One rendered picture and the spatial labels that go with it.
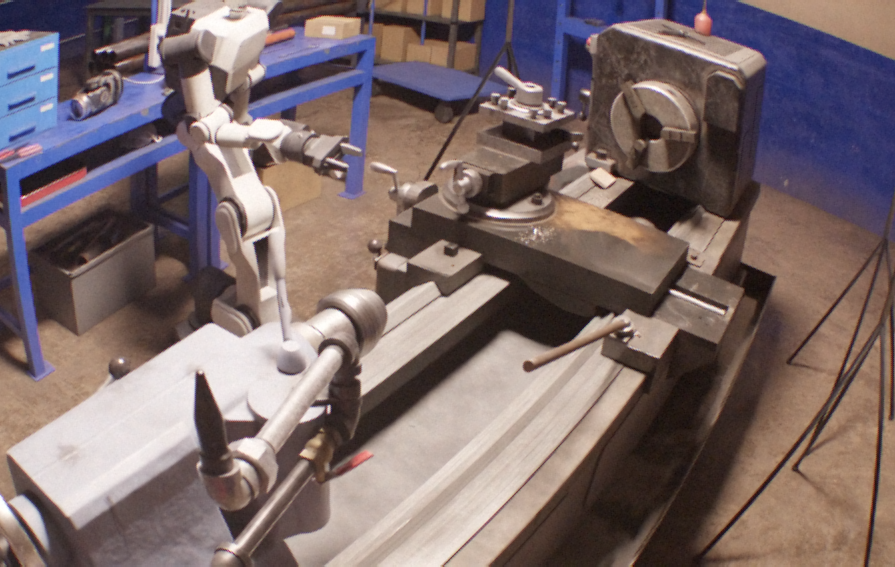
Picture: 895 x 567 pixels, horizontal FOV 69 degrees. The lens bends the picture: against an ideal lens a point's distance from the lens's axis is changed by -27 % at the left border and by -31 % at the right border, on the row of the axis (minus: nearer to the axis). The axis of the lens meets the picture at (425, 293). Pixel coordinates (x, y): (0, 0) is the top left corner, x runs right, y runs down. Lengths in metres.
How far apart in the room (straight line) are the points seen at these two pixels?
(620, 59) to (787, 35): 3.30
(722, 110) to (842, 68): 3.37
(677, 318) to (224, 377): 1.06
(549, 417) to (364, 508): 0.34
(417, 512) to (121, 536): 0.55
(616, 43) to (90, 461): 1.99
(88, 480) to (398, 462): 0.83
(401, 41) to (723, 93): 4.36
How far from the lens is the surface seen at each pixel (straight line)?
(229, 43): 2.40
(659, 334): 1.66
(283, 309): 0.93
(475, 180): 1.79
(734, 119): 2.30
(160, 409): 0.87
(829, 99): 5.62
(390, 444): 1.52
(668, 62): 2.38
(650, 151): 2.23
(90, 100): 2.99
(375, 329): 1.11
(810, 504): 2.81
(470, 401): 1.65
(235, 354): 0.95
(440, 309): 1.70
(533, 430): 1.41
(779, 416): 3.18
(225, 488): 0.60
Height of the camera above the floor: 1.68
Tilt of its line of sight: 29 degrees down
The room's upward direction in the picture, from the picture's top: 5 degrees clockwise
